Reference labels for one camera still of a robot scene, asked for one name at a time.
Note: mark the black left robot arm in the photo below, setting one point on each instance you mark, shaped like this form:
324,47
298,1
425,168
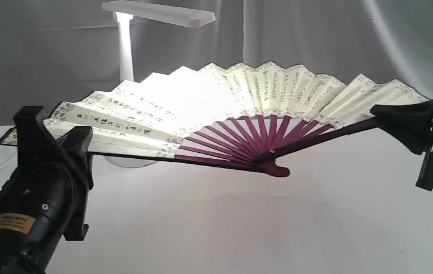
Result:
46,196

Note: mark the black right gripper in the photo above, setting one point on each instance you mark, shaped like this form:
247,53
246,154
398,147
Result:
409,124

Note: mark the grey backdrop curtain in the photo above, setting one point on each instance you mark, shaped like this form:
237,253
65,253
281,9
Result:
61,50

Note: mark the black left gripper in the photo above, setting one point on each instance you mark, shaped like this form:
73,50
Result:
46,197

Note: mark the paper folding fan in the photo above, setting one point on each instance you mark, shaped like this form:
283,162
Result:
240,117

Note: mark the white desk lamp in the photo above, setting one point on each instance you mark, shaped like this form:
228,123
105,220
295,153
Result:
135,22

